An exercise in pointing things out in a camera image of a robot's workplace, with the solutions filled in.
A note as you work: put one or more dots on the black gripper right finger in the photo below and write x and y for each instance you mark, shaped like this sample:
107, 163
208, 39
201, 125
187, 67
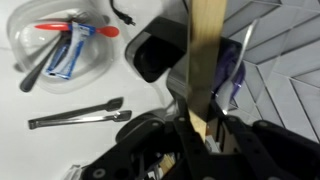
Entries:
273, 150

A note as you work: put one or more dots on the red plastic spoon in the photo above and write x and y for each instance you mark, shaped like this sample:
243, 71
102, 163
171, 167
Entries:
108, 31

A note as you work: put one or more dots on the blue white packet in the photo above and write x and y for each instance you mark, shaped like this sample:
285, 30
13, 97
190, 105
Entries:
68, 60

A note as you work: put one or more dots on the clear plastic container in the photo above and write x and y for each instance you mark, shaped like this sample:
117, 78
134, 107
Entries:
98, 60

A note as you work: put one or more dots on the purple coffee machine lid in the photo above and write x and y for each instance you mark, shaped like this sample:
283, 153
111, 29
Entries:
228, 63

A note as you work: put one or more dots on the metal kitchen tongs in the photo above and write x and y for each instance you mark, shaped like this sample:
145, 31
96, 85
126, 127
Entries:
66, 120

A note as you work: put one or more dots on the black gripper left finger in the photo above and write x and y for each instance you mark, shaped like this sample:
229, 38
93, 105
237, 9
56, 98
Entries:
156, 150

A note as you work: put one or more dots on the wooden cooking spatula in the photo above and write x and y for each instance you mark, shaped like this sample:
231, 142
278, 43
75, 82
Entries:
205, 50

